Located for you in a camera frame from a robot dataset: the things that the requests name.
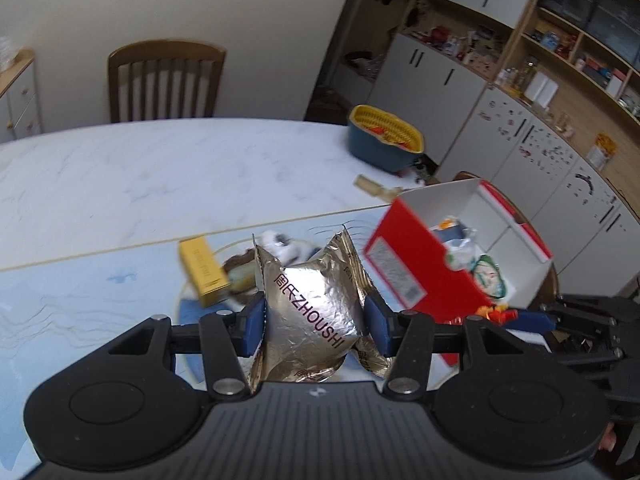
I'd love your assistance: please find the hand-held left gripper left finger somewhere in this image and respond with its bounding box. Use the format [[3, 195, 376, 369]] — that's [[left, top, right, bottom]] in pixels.
[[107, 294, 268, 402]]

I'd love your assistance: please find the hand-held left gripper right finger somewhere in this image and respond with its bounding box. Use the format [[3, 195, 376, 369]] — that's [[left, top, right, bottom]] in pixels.
[[362, 294, 507, 402]]

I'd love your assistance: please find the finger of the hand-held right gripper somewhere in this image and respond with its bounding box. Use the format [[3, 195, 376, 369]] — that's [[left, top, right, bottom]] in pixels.
[[505, 310, 626, 363], [540, 294, 626, 322]]

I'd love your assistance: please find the orange flower keychain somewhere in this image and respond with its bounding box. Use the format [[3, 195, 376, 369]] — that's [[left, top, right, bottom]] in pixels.
[[475, 304, 520, 326]]

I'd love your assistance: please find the gold foil packet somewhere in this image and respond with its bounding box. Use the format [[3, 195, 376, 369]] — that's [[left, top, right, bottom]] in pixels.
[[247, 226, 371, 396]]

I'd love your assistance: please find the brown scrunchie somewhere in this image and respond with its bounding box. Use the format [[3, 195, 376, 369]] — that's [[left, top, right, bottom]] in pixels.
[[221, 252, 261, 293]]

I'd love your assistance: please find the green tassel doll charm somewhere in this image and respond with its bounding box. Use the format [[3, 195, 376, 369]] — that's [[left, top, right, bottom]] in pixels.
[[472, 255, 508, 301]]

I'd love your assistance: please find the red cardboard box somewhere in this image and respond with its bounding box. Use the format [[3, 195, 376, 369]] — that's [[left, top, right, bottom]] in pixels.
[[363, 177, 556, 366]]

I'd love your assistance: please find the white and grey pouch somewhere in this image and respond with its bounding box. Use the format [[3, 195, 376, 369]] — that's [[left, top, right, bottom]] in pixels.
[[430, 216, 481, 271]]

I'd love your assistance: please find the person's right hand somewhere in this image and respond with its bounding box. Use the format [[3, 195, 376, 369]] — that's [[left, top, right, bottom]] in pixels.
[[597, 422, 619, 455]]

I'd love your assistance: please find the pale green oval stone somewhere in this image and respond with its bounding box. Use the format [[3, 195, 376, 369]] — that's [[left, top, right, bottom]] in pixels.
[[231, 262, 257, 286]]

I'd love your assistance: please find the yellow small box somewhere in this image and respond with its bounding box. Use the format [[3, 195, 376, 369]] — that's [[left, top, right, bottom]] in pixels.
[[178, 237, 233, 308]]

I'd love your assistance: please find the brown wooden chair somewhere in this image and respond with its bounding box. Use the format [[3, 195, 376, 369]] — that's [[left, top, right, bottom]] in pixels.
[[452, 171, 531, 226]]

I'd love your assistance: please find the blue basin with yellow strainer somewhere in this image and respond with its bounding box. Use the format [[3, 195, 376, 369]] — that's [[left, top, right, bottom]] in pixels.
[[347, 105, 426, 173]]

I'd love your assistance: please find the white flat container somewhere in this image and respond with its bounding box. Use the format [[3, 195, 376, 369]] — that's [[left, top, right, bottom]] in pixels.
[[525, 71, 559, 106]]

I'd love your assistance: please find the yellow liquid bottle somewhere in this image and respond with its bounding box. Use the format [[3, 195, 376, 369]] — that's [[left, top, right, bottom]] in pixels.
[[520, 57, 539, 93]]

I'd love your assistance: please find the wooden slatted chair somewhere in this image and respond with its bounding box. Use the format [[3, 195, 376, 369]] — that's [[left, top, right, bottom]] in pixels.
[[107, 38, 227, 123]]

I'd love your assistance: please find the wooden sideboard with white doors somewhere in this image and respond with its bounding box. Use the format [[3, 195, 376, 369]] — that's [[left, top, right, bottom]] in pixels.
[[0, 49, 43, 143]]

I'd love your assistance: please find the clear plastic bag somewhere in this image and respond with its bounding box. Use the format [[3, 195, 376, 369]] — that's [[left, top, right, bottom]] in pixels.
[[0, 35, 22, 68]]

